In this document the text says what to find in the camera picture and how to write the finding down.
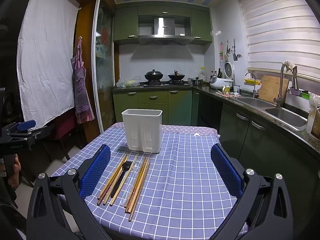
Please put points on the wooden cutting board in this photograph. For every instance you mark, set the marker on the wooden cutting board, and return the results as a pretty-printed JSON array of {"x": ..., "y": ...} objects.
[{"x": 271, "y": 88}]

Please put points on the green wall cabinets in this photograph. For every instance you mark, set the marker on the green wall cabinets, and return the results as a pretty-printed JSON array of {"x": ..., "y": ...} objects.
[{"x": 125, "y": 22}]

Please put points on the pink counter cloth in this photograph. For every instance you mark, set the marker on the pink counter cloth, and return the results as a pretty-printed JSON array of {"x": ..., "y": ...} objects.
[{"x": 227, "y": 94}]

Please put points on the hanging ladle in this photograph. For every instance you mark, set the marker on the hanging ladle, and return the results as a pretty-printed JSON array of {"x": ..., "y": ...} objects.
[{"x": 227, "y": 50}]

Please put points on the clear food bag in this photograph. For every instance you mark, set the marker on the clear food bag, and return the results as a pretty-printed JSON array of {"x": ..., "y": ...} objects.
[{"x": 314, "y": 120}]

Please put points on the beige rag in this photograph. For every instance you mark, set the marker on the beige rag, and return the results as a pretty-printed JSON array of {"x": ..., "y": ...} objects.
[{"x": 288, "y": 65}]

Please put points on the black wok with ladle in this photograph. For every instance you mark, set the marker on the black wok with ladle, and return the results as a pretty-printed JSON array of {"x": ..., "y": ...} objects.
[{"x": 177, "y": 76}]

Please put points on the white plastic bag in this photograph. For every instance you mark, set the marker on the white plastic bag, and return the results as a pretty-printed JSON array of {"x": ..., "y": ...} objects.
[{"x": 128, "y": 82}]

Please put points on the white backdrop sheet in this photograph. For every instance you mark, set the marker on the white backdrop sheet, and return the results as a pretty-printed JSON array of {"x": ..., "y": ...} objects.
[{"x": 47, "y": 55}]

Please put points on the metal cup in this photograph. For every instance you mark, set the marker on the metal cup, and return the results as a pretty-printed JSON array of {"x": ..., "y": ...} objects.
[{"x": 237, "y": 88}]

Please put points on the dark sauce bottle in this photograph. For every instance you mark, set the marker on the dark sauce bottle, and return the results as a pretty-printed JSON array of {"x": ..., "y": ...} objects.
[{"x": 219, "y": 73}]

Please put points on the steel double sink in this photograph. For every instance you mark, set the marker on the steel double sink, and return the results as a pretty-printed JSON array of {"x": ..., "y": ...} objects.
[{"x": 282, "y": 116}]

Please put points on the cooking oil bottle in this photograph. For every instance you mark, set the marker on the cooking oil bottle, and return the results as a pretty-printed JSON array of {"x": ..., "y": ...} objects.
[{"x": 202, "y": 76}]

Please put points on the sliding glass door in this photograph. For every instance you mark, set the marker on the sliding glass door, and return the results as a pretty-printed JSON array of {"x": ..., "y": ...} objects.
[{"x": 105, "y": 55}]

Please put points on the black gas stove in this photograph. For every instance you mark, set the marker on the black gas stove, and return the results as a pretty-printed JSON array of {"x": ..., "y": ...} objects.
[{"x": 166, "y": 83}]

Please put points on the pink hanging tool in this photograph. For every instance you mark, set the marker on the pink hanging tool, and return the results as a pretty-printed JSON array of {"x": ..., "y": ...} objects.
[{"x": 221, "y": 53}]

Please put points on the small steel pot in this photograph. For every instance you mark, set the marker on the small steel pot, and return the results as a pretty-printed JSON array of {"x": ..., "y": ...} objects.
[{"x": 197, "y": 81}]

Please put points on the black plastic spoon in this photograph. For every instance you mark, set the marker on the black plastic spoon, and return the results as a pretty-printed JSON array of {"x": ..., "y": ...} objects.
[{"x": 122, "y": 177}]

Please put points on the pile of wooden chopsticks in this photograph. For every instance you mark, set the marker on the pile of wooden chopsticks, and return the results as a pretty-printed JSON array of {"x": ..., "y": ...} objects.
[{"x": 138, "y": 187}]

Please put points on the black hanging spatula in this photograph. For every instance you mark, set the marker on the black hanging spatula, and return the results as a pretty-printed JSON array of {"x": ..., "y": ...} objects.
[{"x": 235, "y": 56}]

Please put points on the purple checked apron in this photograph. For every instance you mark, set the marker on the purple checked apron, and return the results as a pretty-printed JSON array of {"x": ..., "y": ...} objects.
[{"x": 80, "y": 87}]

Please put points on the blue checked tablecloth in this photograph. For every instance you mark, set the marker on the blue checked tablecloth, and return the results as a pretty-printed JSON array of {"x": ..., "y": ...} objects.
[{"x": 187, "y": 180}]

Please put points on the dark red stool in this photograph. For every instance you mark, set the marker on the dark red stool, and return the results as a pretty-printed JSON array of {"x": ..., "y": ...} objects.
[{"x": 63, "y": 127}]

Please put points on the green plastic container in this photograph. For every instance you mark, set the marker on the green plastic container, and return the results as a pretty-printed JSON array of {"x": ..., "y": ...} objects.
[{"x": 306, "y": 94}]

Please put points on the yellow sink tray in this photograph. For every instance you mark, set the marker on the yellow sink tray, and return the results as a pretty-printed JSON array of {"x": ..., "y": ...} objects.
[{"x": 252, "y": 81}]

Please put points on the person's left hand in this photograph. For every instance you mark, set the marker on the person's left hand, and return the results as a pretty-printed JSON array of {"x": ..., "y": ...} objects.
[{"x": 15, "y": 172}]

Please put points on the small curved faucet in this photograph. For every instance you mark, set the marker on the small curved faucet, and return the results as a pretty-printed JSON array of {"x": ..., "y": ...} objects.
[{"x": 254, "y": 87}]

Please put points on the purple patterned cloth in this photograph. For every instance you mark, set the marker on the purple patterned cloth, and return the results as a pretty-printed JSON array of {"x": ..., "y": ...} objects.
[{"x": 185, "y": 130}]

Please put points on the white zebra window blind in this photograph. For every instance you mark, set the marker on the white zebra window blind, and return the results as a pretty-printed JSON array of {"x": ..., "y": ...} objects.
[{"x": 280, "y": 30}]

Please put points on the tall steel faucet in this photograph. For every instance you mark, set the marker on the tall steel faucet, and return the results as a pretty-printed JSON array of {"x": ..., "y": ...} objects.
[{"x": 279, "y": 100}]

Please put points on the green sink base cabinet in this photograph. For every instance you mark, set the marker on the green sink base cabinet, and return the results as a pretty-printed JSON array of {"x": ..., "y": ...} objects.
[{"x": 262, "y": 150}]

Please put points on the purple plastic container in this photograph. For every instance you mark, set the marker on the purple plastic container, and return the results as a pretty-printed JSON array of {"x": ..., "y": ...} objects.
[{"x": 295, "y": 91}]

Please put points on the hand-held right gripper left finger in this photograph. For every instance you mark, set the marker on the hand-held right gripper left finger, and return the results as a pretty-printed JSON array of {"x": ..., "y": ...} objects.
[{"x": 96, "y": 172}]

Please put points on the black wok with lid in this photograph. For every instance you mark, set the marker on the black wok with lid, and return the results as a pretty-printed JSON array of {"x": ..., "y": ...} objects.
[{"x": 153, "y": 74}]

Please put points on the steel range hood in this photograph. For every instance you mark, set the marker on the steel range hood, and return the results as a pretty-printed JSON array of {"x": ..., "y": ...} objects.
[{"x": 163, "y": 27}]

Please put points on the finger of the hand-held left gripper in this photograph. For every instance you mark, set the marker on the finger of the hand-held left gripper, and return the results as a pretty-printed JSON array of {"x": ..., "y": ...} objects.
[{"x": 26, "y": 125}]

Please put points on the green stove base cabinet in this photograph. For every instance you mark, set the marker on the green stove base cabinet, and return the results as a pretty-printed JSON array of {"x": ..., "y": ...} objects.
[{"x": 178, "y": 105}]

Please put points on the white plastic utensil holder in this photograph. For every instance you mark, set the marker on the white plastic utensil holder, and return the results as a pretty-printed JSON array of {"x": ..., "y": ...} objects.
[{"x": 140, "y": 125}]

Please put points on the clear plastic spoon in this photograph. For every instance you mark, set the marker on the clear plastic spoon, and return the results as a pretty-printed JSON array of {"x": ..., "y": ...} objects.
[{"x": 136, "y": 166}]

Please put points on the yellow mug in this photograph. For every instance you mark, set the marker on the yellow mug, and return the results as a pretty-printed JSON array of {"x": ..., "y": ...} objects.
[{"x": 225, "y": 89}]

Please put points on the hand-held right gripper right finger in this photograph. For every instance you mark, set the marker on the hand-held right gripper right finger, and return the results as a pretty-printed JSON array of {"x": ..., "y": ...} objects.
[{"x": 225, "y": 170}]

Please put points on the white rice cooker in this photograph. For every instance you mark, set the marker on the white rice cooker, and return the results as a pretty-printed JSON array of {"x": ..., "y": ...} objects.
[{"x": 217, "y": 82}]

